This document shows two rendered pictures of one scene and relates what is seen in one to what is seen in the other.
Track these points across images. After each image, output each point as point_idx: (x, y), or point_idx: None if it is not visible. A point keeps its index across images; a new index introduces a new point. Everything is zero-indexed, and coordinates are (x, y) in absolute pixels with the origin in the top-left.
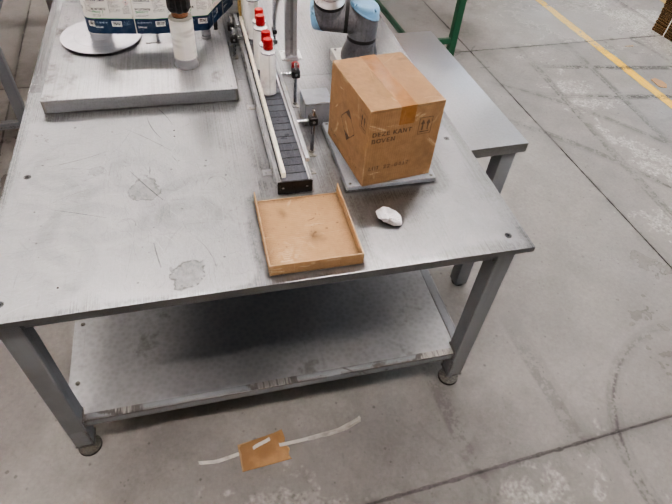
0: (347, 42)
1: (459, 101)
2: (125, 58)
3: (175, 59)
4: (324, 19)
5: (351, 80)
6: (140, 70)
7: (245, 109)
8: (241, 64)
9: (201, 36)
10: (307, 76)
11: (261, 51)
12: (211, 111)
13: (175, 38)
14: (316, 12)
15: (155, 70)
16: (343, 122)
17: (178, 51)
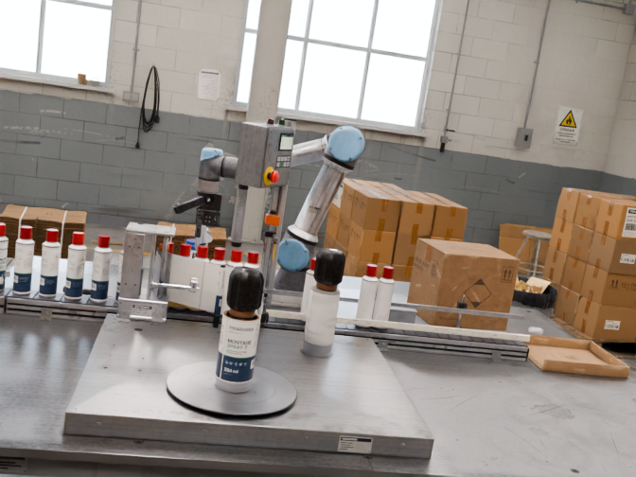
0: (299, 274)
1: (355, 284)
2: (301, 380)
3: (304, 355)
4: (310, 254)
5: (476, 255)
6: (336, 376)
7: (387, 353)
8: None
9: None
10: None
11: (389, 282)
12: (396, 367)
13: (335, 316)
14: (308, 250)
15: (335, 368)
16: (468, 295)
17: (333, 332)
